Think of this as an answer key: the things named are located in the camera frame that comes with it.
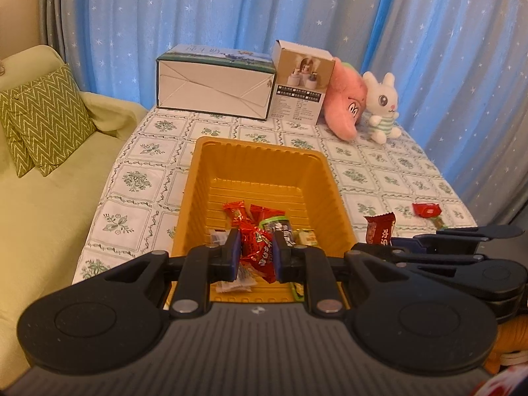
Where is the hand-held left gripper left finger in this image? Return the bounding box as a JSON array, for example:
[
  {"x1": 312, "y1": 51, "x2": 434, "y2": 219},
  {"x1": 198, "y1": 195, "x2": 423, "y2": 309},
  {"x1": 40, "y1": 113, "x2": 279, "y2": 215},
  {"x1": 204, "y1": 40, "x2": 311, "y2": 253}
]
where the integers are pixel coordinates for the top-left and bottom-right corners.
[{"x1": 103, "y1": 228, "x2": 242, "y2": 319}]

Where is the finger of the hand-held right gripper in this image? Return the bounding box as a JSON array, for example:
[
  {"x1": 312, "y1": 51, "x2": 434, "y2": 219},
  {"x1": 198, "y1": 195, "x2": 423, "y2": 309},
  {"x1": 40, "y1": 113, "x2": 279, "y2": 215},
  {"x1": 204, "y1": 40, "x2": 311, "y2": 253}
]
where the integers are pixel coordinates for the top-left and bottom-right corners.
[
  {"x1": 435, "y1": 224, "x2": 524, "y2": 243},
  {"x1": 391, "y1": 233, "x2": 481, "y2": 257}
]

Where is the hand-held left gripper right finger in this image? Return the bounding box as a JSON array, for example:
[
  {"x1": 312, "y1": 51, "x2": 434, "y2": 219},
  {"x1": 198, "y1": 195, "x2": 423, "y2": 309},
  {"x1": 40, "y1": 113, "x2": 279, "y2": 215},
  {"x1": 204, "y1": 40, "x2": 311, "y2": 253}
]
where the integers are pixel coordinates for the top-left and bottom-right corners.
[{"x1": 271, "y1": 230, "x2": 417, "y2": 321}]

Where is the red packet with green print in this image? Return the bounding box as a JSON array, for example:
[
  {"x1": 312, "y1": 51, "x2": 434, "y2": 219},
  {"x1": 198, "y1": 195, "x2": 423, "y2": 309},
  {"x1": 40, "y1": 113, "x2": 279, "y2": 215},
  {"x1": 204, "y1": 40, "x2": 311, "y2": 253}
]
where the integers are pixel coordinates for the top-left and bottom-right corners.
[{"x1": 238, "y1": 219, "x2": 276, "y2": 284}]

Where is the long green sausage packet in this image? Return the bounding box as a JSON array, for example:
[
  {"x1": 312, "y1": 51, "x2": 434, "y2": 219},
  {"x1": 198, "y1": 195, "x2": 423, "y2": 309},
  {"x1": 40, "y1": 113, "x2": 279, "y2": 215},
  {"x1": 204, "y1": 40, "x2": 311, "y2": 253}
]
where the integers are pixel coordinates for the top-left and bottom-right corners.
[{"x1": 259, "y1": 215, "x2": 307, "y2": 300}]

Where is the red snack packet white print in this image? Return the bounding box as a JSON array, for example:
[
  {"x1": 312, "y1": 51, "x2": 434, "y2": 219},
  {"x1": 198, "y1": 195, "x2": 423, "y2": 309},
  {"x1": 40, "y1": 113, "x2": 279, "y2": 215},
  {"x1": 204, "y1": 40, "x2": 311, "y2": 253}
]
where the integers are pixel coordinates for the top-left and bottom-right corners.
[{"x1": 364, "y1": 212, "x2": 397, "y2": 247}]

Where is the yellow candy packet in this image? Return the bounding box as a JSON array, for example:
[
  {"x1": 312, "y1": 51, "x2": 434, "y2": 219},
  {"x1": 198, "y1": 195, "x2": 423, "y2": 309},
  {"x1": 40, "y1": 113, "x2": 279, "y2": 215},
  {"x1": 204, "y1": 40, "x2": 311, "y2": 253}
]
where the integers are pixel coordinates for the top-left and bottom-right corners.
[{"x1": 296, "y1": 228, "x2": 319, "y2": 249}]

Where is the small red candy packet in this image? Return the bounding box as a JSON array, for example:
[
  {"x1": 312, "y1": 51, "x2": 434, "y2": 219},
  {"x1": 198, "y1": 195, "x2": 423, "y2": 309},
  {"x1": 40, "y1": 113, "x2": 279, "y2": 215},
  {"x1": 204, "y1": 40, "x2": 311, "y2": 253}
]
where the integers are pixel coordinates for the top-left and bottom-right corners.
[{"x1": 223, "y1": 201, "x2": 248, "y2": 228}]

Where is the small shiny red packet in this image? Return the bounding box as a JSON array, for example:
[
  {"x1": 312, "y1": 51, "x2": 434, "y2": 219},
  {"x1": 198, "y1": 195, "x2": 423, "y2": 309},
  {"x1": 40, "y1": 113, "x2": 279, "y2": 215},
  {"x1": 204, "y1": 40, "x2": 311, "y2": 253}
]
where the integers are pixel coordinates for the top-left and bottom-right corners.
[{"x1": 249, "y1": 204, "x2": 286, "y2": 224}]

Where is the orange plastic tray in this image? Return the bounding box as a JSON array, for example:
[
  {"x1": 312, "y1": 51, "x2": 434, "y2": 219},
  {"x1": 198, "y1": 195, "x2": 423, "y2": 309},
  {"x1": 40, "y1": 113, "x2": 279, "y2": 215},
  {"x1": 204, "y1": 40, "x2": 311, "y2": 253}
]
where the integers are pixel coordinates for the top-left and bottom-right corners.
[{"x1": 164, "y1": 136, "x2": 359, "y2": 311}]

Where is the red twisted candy wrapper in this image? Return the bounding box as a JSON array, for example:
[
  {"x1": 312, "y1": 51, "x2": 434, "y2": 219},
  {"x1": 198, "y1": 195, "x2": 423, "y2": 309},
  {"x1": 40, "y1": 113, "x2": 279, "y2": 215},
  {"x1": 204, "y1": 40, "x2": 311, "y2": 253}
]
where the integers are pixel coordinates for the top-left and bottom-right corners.
[{"x1": 412, "y1": 202, "x2": 442, "y2": 219}]

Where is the white rabbit plush toy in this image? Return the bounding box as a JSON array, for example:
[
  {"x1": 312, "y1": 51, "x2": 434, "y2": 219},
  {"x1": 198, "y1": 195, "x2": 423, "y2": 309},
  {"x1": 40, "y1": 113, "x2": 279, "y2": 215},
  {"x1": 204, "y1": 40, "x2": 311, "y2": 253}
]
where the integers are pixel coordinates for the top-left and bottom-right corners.
[{"x1": 362, "y1": 71, "x2": 403, "y2": 145}]

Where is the pink plush toy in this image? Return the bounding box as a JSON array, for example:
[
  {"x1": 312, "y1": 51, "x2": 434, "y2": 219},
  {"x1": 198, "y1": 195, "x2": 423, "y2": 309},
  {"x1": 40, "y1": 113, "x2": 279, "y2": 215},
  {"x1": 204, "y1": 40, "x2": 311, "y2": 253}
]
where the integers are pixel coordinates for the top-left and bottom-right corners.
[{"x1": 323, "y1": 58, "x2": 369, "y2": 143}]

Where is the small white product box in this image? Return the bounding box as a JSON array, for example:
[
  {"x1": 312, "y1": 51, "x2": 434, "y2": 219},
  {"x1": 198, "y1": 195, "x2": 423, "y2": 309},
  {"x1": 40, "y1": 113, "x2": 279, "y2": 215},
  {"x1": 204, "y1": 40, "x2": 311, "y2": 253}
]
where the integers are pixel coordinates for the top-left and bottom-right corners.
[{"x1": 270, "y1": 40, "x2": 335, "y2": 127}]

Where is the large white cardboard box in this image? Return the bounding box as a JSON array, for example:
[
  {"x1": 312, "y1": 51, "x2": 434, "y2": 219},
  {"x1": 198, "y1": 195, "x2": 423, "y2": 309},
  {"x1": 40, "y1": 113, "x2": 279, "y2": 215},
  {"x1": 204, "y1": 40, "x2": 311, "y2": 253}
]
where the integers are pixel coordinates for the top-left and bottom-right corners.
[{"x1": 155, "y1": 44, "x2": 277, "y2": 121}]

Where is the light green sofa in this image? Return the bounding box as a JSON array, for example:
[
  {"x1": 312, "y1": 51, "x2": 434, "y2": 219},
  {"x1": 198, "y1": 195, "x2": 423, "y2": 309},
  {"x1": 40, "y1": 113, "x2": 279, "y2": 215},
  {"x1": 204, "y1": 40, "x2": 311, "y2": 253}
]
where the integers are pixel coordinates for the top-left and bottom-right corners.
[{"x1": 0, "y1": 45, "x2": 150, "y2": 377}]

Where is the green zigzag cushion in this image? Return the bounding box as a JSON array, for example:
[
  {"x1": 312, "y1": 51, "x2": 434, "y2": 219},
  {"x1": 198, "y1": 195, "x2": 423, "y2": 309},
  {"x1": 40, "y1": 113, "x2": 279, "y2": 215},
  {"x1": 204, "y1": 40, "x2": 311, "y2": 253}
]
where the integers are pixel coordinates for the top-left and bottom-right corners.
[
  {"x1": 0, "y1": 121, "x2": 37, "y2": 179},
  {"x1": 0, "y1": 64, "x2": 98, "y2": 177}
]

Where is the blue starry curtain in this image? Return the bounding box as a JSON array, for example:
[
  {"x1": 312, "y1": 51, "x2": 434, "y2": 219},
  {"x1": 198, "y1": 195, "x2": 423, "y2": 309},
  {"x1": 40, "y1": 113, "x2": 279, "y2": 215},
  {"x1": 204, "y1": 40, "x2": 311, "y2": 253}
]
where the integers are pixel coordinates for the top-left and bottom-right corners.
[{"x1": 39, "y1": 0, "x2": 528, "y2": 232}]

